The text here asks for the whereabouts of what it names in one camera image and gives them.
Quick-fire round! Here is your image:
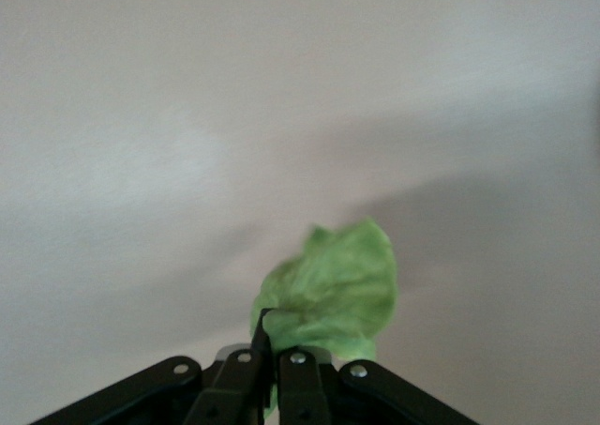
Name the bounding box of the green lettuce leaf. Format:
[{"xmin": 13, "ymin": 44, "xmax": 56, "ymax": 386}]
[{"xmin": 247, "ymin": 216, "xmax": 400, "ymax": 420}]

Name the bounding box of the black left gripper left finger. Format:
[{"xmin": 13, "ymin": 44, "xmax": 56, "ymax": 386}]
[{"xmin": 27, "ymin": 307, "xmax": 276, "ymax": 425}]

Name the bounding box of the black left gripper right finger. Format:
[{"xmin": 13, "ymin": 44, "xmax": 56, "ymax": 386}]
[{"xmin": 276, "ymin": 347, "xmax": 480, "ymax": 425}]

